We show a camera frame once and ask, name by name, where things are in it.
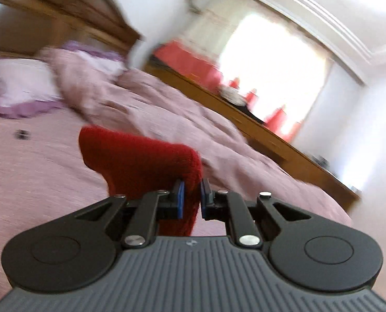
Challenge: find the white pillow with purple frill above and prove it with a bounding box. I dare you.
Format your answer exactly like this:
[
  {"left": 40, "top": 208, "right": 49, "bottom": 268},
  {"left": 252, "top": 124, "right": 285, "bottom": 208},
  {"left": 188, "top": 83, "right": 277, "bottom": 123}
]
[{"left": 0, "top": 54, "right": 64, "bottom": 120}]

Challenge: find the red knit garment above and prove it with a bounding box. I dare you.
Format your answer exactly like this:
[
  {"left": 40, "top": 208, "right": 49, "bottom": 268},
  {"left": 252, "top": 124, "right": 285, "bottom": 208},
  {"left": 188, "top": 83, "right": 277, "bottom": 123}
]
[{"left": 78, "top": 125, "right": 204, "bottom": 237}]

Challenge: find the red pillow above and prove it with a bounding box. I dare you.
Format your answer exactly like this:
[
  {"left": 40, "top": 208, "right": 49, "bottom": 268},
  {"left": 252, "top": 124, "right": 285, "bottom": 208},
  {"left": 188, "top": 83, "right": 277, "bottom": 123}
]
[{"left": 153, "top": 38, "right": 224, "bottom": 88}]

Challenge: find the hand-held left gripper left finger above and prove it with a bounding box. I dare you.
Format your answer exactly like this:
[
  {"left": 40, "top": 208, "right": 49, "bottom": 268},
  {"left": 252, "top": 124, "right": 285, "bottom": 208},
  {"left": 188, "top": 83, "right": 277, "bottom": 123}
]
[{"left": 74, "top": 179, "right": 186, "bottom": 248}]

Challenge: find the pink crumpled duvet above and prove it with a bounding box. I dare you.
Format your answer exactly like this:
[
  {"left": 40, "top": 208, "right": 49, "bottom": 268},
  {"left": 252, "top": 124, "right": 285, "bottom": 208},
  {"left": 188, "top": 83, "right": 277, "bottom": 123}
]
[{"left": 42, "top": 46, "right": 310, "bottom": 186}]

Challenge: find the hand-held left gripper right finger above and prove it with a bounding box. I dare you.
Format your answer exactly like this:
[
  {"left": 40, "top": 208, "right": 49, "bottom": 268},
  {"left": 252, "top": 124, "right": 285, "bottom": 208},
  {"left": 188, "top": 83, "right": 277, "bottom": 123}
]
[{"left": 200, "top": 178, "right": 311, "bottom": 247}]

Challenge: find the purple frilled pillow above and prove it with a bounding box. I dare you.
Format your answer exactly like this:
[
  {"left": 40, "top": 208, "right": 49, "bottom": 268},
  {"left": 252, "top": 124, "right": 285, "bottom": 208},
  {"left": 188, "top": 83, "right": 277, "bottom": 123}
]
[{"left": 62, "top": 40, "right": 127, "bottom": 76}]

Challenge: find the wooden headboard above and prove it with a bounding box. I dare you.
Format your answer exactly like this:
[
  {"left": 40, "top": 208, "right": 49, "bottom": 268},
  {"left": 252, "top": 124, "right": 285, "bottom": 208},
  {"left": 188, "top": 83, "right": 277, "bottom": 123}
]
[{"left": 0, "top": 0, "right": 142, "bottom": 60}]

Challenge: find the bright window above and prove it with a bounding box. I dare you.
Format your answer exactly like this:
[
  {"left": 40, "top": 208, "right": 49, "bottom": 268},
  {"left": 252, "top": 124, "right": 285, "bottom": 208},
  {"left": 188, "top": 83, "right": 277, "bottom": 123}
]
[{"left": 217, "top": 14, "right": 330, "bottom": 144}]

